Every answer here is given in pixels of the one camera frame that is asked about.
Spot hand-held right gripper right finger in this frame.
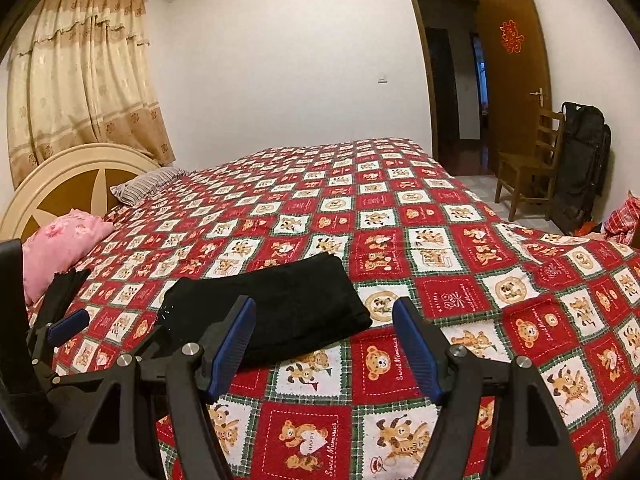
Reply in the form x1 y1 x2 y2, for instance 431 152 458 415
391 298 583 480

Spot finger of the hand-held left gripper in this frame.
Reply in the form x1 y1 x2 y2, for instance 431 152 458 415
29 309 91 361

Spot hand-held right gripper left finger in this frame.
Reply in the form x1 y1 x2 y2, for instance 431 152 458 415
62 296 257 480

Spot black pants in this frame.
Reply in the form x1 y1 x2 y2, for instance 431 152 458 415
157 252 373 368

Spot dark cloth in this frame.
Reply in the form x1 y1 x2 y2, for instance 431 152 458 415
44 269 92 311

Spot pink pillow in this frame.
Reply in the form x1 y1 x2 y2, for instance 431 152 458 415
21 208 117 306

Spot red checkered printed blanket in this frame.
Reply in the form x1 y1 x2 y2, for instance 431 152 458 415
27 136 640 480

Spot cream wooden headboard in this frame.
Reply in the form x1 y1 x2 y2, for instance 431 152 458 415
0 142 163 241

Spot grey striped pillow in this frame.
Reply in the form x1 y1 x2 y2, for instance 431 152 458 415
110 167 193 206

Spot wooden chair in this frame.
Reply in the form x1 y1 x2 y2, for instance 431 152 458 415
495 109 566 222

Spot beige patterned curtain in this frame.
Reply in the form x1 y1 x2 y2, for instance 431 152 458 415
6 0 176 188

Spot red plaid cloth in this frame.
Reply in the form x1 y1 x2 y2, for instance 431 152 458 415
602 191 640 250

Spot black bag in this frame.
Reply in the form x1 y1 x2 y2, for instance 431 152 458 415
552 101 612 235

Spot brown wooden door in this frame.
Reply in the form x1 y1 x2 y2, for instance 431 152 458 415
472 0 556 181

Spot red paper door decoration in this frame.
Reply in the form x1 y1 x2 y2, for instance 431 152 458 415
500 20 523 53

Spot dark wooden door frame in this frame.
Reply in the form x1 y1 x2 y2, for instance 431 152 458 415
407 0 483 163

